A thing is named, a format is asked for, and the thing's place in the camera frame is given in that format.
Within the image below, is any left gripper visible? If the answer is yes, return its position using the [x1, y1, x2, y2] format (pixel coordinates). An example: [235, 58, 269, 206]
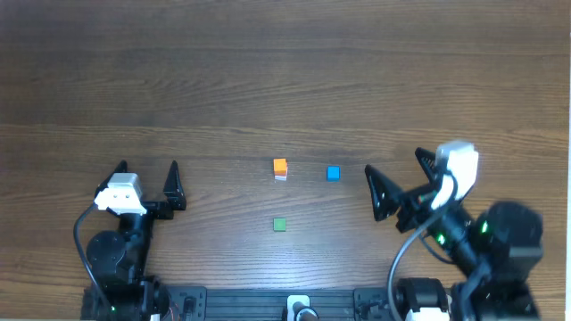
[95, 160, 187, 221]

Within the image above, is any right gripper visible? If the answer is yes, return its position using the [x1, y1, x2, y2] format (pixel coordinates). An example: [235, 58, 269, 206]
[364, 146, 443, 234]

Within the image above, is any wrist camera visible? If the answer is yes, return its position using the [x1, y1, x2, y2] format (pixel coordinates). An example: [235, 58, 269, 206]
[93, 172, 148, 217]
[429, 140, 481, 211]

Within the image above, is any mounting rail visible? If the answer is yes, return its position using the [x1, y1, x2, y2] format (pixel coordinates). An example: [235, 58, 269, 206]
[164, 284, 401, 321]

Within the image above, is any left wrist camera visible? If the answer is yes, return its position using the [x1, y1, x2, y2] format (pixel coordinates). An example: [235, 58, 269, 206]
[93, 172, 148, 217]

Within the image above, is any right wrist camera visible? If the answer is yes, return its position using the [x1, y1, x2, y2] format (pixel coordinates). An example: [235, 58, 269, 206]
[429, 140, 481, 211]

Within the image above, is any black cable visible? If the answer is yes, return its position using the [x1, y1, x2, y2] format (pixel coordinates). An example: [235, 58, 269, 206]
[386, 173, 460, 321]
[72, 202, 112, 313]

